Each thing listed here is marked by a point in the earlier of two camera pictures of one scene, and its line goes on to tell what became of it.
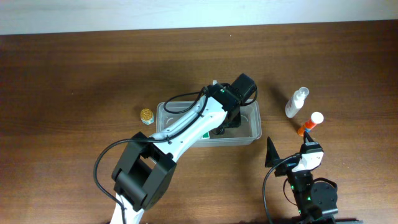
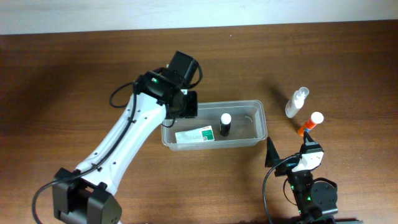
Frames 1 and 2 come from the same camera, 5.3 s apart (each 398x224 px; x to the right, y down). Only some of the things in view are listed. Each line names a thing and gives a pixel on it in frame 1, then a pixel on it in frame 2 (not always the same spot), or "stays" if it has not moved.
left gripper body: [236, 122] -> [189, 108]
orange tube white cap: [316, 118] stays
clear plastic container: [170, 113] stays
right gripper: [272, 155] stays
